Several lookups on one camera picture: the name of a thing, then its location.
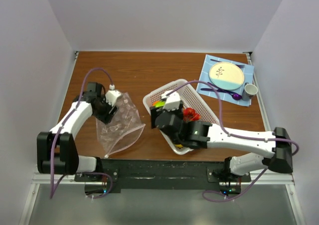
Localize fake red grape bunch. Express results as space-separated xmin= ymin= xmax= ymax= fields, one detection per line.
xmin=183 ymin=108 xmax=201 ymax=122

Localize green fake apple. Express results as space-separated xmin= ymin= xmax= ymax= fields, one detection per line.
xmin=154 ymin=101 xmax=165 ymax=108

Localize clear zip top bag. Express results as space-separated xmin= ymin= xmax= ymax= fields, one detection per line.
xmin=96 ymin=93 xmax=145 ymax=158

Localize white perforated plastic basket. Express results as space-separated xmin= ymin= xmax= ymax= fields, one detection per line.
xmin=143 ymin=79 xmax=220 ymax=155

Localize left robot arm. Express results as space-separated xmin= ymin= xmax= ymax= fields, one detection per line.
xmin=36 ymin=82 xmax=122 ymax=181

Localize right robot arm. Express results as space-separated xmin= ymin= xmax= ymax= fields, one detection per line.
xmin=150 ymin=106 xmax=293 ymax=182

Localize purple plastic fork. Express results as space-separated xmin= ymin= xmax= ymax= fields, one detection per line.
xmin=200 ymin=88 xmax=233 ymax=94

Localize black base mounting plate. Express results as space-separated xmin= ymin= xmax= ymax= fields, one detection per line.
xmin=75 ymin=159 xmax=251 ymax=194

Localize blue checked cloth napkin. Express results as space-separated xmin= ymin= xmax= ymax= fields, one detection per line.
xmin=199 ymin=54 xmax=254 ymax=107

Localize purple plastic spoon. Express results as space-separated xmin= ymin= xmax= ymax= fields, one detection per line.
xmin=208 ymin=82 xmax=242 ymax=101

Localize round cream blue plate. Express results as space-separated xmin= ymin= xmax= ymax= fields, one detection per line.
xmin=208 ymin=62 xmax=245 ymax=90

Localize white grey mug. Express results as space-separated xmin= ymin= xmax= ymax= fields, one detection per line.
xmin=242 ymin=83 xmax=258 ymax=101

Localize purple plastic knife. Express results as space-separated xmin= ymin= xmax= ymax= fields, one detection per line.
xmin=210 ymin=59 xmax=245 ymax=68

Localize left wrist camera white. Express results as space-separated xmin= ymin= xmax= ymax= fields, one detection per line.
xmin=105 ymin=84 xmax=122 ymax=106

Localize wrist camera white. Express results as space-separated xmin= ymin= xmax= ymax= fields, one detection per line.
xmin=160 ymin=90 xmax=181 ymax=111
xmin=105 ymin=84 xmax=122 ymax=106

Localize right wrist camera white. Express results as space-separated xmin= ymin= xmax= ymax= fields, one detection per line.
xmin=160 ymin=90 xmax=181 ymax=111

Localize aluminium frame rail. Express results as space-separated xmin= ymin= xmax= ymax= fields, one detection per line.
xmin=243 ymin=50 xmax=305 ymax=225

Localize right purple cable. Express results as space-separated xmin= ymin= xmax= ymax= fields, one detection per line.
xmin=165 ymin=81 xmax=300 ymax=203

